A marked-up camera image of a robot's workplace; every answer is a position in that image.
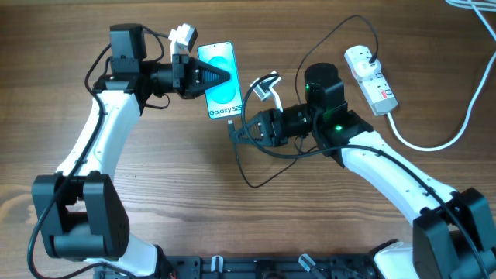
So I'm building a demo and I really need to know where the Galaxy S25 smartphone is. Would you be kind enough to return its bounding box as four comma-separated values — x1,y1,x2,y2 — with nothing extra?
197,41,243,120

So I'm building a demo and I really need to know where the black USB charging cable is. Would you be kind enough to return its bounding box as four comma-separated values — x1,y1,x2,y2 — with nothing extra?
226,14,380,189

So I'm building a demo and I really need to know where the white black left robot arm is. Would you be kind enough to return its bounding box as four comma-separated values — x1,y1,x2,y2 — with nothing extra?
26,23,230,278

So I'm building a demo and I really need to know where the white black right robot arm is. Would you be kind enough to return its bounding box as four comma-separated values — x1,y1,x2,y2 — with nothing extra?
229,63,495,278

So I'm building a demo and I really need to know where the white charger plug adapter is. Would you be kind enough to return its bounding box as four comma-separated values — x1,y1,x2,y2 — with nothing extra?
351,59,381,82

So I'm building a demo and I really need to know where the white power strip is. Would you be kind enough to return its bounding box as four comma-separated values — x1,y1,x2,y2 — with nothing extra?
344,45,398,116

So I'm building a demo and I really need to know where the white power strip cord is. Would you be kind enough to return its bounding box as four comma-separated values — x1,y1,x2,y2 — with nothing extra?
386,0,496,153

